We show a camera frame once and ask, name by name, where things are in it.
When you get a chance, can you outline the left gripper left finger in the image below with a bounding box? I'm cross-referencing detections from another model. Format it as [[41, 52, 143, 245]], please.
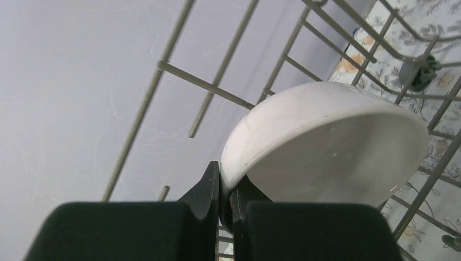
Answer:
[[25, 161, 220, 260]]

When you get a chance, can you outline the small white ceramic bowl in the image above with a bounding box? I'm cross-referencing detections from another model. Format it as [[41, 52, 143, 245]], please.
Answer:
[[220, 81, 431, 224]]

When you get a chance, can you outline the grey wire dish rack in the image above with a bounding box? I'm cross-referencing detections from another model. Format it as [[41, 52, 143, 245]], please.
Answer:
[[101, 0, 461, 261]]

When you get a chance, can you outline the floral tablecloth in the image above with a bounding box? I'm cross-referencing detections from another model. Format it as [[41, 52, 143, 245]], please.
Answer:
[[331, 1, 460, 260]]

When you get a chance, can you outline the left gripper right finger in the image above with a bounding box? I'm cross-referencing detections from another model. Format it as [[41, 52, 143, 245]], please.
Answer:
[[230, 178, 402, 260]]

